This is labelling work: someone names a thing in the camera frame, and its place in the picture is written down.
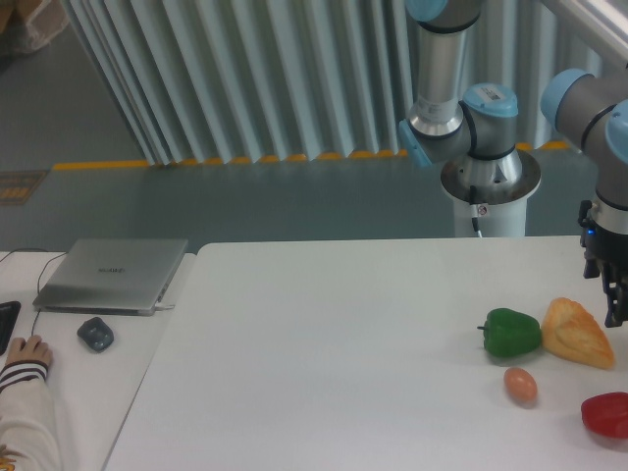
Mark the black keyboard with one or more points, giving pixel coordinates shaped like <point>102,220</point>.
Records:
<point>9,312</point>

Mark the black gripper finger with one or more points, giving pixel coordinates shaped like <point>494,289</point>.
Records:
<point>616,295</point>

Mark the white folding partition screen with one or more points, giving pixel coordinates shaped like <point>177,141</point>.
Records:
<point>226,80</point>

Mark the green bell pepper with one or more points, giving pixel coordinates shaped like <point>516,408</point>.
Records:
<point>508,333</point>

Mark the person's hand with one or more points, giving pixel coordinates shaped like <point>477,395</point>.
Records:
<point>31,350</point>

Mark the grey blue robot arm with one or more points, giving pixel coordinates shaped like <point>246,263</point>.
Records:
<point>446,122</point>

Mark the striped sleeve forearm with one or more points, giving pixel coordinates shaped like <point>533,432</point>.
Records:
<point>28,429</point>

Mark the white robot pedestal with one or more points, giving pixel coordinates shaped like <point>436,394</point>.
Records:
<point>489,198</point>

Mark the dark grey computer mouse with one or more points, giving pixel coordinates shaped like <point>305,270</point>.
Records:
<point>96,334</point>

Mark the bread loaf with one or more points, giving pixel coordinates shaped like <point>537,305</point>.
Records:
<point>570,332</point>

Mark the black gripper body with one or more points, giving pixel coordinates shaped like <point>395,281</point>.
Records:
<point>604,239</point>

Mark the brown egg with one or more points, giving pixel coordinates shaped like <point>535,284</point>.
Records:
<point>520,385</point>

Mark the red bell pepper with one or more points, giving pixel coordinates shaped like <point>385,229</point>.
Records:
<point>606,414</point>

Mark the silver closed laptop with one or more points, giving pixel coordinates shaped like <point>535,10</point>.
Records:
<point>126,276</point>

